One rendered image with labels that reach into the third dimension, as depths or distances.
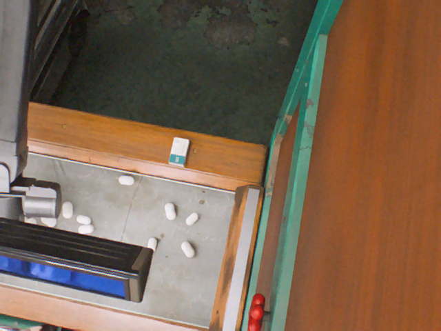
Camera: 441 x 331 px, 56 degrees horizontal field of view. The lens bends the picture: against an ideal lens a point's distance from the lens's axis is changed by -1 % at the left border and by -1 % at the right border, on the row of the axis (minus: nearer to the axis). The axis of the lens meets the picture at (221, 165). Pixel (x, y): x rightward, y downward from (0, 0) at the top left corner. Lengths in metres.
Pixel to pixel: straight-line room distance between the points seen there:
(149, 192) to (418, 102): 0.83
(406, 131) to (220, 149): 0.78
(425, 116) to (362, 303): 0.09
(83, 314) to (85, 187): 0.28
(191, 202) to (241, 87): 0.99
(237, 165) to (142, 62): 1.10
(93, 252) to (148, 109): 1.29
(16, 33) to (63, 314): 0.56
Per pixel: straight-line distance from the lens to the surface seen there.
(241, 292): 0.83
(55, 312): 0.99
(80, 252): 0.62
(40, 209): 0.88
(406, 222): 0.18
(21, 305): 1.01
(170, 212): 0.94
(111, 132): 1.01
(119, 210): 0.98
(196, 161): 0.96
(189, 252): 0.93
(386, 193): 0.21
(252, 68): 1.91
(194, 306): 0.95
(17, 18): 0.81
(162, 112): 1.84
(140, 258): 0.61
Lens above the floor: 1.68
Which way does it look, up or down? 75 degrees down
